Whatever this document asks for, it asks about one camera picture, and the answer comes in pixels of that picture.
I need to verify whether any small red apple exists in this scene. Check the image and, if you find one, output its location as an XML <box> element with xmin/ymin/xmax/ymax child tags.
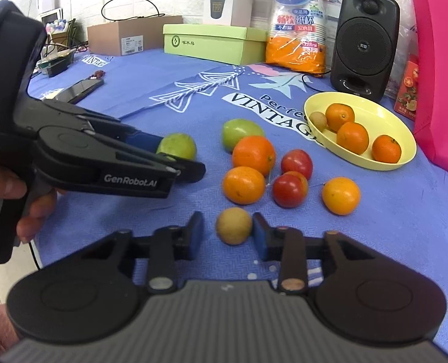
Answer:
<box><xmin>272</xmin><ymin>171</ymin><xmax>309</xmax><ymax>208</ymax></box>
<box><xmin>281</xmin><ymin>149</ymin><xmax>314</xmax><ymax>180</ymax></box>

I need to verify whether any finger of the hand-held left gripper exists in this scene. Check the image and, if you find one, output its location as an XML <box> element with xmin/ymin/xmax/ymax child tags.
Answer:
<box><xmin>71</xmin><ymin>105</ymin><xmax>165</xmax><ymax>152</ymax></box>
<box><xmin>93</xmin><ymin>141</ymin><xmax>206</xmax><ymax>199</ymax></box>

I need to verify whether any white box with cup picture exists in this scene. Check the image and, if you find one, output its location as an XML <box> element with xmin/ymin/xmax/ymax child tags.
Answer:
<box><xmin>203</xmin><ymin>0</ymin><xmax>255</xmax><ymax>27</ymax></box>

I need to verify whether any green apple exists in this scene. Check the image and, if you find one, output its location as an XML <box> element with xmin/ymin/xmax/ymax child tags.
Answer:
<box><xmin>156</xmin><ymin>133</ymin><xmax>197</xmax><ymax>161</ymax></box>
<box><xmin>222</xmin><ymin>118</ymin><xmax>265</xmax><ymax>154</ymax></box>

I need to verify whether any tan longan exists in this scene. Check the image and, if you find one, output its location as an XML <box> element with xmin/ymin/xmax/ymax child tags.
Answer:
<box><xmin>216</xmin><ymin>207</ymin><xmax>253</xmax><ymax>246</ymax></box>

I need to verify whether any black speaker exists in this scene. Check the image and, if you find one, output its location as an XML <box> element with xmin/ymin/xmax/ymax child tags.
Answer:
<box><xmin>330</xmin><ymin>0</ymin><xmax>400</xmax><ymax>103</ymax></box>

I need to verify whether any yellow oval plate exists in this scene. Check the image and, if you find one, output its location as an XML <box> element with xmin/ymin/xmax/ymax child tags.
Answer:
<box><xmin>303</xmin><ymin>91</ymin><xmax>417</xmax><ymax>172</ymax></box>

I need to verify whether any white appliance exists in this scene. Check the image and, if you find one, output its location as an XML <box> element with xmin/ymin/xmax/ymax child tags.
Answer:
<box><xmin>38</xmin><ymin>8</ymin><xmax>64</xmax><ymax>27</ymax></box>

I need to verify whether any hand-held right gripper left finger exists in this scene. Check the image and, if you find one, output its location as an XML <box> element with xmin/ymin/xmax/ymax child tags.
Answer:
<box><xmin>74</xmin><ymin>211</ymin><xmax>206</xmax><ymax>296</ymax></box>

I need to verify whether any white paper cup stack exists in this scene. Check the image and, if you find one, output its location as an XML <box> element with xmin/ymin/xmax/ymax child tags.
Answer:
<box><xmin>251</xmin><ymin>0</ymin><xmax>272</xmax><ymax>31</ymax></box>

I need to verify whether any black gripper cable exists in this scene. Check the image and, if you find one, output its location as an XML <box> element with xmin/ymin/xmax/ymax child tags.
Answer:
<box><xmin>29</xmin><ymin>240</ymin><xmax>43</xmax><ymax>271</ymax></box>

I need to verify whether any black cable loop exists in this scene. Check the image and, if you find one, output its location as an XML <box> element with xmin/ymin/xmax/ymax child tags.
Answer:
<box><xmin>101</xmin><ymin>0</ymin><xmax>166</xmax><ymax>19</ymax></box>

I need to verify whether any orange paper cup pack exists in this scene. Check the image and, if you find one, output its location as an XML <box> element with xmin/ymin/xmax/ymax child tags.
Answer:
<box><xmin>265</xmin><ymin>0</ymin><xmax>331</xmax><ymax>76</ymax></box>

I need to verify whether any black speaker cable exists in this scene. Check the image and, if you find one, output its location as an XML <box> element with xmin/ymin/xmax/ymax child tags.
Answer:
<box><xmin>301</xmin><ymin>73</ymin><xmax>332</xmax><ymax>95</ymax></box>

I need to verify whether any brown kiwi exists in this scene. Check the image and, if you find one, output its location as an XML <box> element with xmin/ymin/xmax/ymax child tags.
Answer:
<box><xmin>309</xmin><ymin>111</ymin><xmax>328</xmax><ymax>131</ymax></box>

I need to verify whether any blue printed tablecloth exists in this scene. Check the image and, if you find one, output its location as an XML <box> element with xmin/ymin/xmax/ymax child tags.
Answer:
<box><xmin>27</xmin><ymin>47</ymin><xmax>448</xmax><ymax>348</ymax></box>

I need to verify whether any brown cardboard box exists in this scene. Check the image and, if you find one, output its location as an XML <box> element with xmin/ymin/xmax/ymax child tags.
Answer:
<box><xmin>87</xmin><ymin>15</ymin><xmax>184</xmax><ymax>57</ymax></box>

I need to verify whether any green circuit board device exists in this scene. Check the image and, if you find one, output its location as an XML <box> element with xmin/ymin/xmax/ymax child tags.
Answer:
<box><xmin>38</xmin><ymin>51</ymin><xmax>75</xmax><ymax>78</ymax></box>

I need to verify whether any person's left hand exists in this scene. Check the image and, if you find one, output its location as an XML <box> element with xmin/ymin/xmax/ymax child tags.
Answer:
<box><xmin>0</xmin><ymin>158</ymin><xmax>60</xmax><ymax>243</ymax></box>

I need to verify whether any orange tangerine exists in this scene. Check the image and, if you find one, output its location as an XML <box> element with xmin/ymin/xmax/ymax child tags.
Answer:
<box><xmin>336</xmin><ymin>121</ymin><xmax>370</xmax><ymax>155</ymax></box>
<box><xmin>371</xmin><ymin>135</ymin><xmax>402</xmax><ymax>163</ymax></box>
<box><xmin>232</xmin><ymin>135</ymin><xmax>277</xmax><ymax>178</ymax></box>
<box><xmin>325</xmin><ymin>103</ymin><xmax>355</xmax><ymax>132</ymax></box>
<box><xmin>321</xmin><ymin>177</ymin><xmax>361</xmax><ymax>216</ymax></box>
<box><xmin>222</xmin><ymin>166</ymin><xmax>266</xmax><ymax>205</ymax></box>

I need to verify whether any red printed box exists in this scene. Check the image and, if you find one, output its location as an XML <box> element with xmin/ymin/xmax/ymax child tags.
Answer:
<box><xmin>394</xmin><ymin>54</ymin><xmax>420</xmax><ymax>122</ymax></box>

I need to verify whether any black smartphone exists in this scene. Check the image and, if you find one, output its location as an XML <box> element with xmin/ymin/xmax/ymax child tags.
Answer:
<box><xmin>54</xmin><ymin>79</ymin><xmax>104</xmax><ymax>104</ymax></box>

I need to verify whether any pink fabric bag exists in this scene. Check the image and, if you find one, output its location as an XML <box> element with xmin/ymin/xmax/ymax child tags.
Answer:
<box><xmin>410</xmin><ymin>0</ymin><xmax>448</xmax><ymax>182</ymax></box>

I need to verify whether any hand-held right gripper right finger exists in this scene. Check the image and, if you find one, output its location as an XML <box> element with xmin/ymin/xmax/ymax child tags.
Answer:
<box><xmin>252</xmin><ymin>212</ymin><xmax>377</xmax><ymax>294</ymax></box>

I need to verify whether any green cardboard box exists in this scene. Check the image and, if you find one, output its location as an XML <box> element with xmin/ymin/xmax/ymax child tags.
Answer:
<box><xmin>163</xmin><ymin>23</ymin><xmax>268</xmax><ymax>66</ymax></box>

